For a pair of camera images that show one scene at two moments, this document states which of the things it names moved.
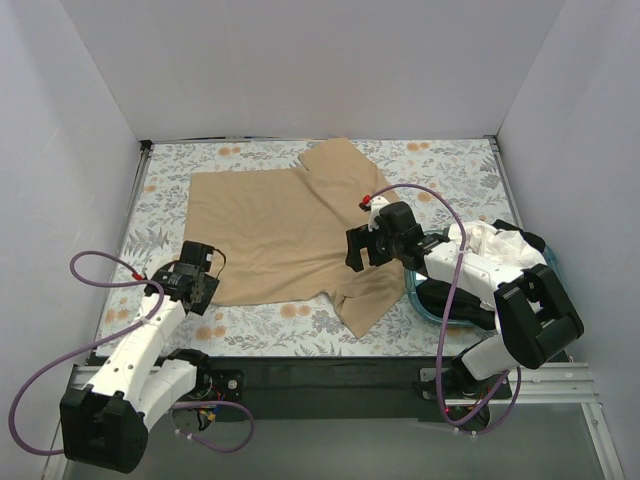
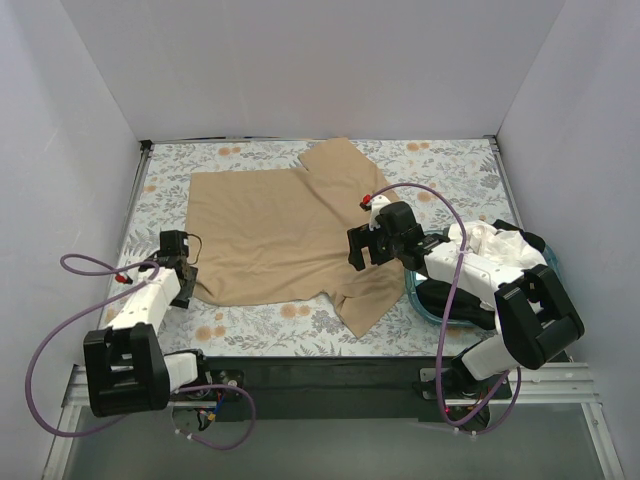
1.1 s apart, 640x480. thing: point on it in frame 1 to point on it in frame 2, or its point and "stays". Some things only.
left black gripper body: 201,295 to 186,279
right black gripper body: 370,245 stays
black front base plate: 338,389 stays
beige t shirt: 281,234 stays
